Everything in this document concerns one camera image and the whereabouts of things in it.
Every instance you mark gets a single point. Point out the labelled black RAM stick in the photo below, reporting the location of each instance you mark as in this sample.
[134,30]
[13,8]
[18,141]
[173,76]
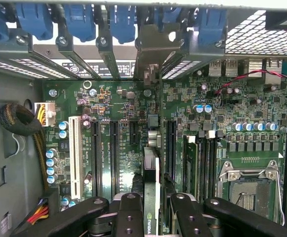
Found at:
[190,168]

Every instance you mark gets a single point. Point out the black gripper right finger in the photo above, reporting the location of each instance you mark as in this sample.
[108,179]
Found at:
[190,219]

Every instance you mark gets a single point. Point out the black open PC case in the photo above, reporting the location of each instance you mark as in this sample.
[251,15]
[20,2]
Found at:
[247,37]

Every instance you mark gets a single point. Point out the short black expansion slot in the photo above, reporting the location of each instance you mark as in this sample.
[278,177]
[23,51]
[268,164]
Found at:
[134,133]

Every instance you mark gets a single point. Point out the green motherboard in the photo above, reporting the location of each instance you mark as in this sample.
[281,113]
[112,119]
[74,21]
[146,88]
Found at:
[202,103]

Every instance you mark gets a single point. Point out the white power connector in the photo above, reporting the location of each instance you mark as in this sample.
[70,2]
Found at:
[47,113]

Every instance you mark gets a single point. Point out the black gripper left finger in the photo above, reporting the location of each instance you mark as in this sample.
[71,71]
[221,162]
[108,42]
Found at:
[128,217]

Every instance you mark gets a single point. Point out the metal locking lever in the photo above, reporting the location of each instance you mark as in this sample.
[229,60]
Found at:
[279,197]

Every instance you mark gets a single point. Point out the CPU socket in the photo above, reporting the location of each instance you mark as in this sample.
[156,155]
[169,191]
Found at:
[249,192]

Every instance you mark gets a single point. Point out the grey power supply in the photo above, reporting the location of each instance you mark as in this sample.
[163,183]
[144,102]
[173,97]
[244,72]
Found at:
[17,177]

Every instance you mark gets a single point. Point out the white expansion slot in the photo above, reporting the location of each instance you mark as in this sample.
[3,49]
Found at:
[75,158]

